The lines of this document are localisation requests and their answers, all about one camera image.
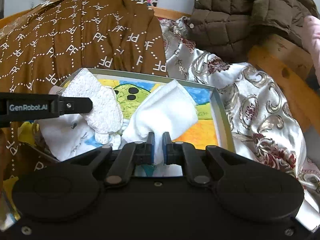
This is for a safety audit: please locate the white blue printed cloth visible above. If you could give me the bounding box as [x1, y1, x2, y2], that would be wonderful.
[38, 114, 121, 161]

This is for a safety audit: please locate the brown quilted puffer jacket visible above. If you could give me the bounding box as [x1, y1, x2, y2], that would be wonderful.
[188, 0, 319, 62]

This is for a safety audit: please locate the white floral satin sheet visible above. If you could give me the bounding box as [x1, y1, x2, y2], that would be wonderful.
[160, 17, 319, 232]

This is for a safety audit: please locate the pink folded blanket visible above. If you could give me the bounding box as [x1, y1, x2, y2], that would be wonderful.
[302, 16, 320, 83]

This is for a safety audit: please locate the white knitted cloth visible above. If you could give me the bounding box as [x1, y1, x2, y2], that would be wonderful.
[62, 68, 123, 144]

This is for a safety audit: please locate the wooden bed frame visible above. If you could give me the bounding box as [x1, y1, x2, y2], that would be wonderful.
[0, 6, 320, 133]

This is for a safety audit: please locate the white towel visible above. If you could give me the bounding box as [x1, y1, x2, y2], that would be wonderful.
[122, 80, 198, 177]

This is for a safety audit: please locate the person's left hand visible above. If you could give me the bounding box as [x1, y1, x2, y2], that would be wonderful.
[0, 129, 7, 191]

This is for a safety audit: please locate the grey tray with painting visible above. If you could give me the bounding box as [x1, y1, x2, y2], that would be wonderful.
[17, 67, 235, 178]

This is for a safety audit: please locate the brown PF patterned quilt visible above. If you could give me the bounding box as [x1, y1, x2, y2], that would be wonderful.
[0, 0, 169, 181]

